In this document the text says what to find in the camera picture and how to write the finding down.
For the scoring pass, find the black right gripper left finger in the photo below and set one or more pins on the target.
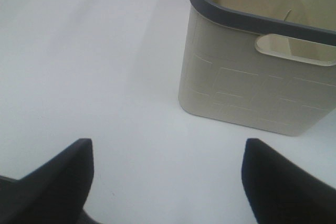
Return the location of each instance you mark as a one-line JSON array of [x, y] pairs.
[[56, 192]]

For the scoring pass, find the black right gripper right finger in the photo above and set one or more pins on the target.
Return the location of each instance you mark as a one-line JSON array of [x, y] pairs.
[[279, 191]]

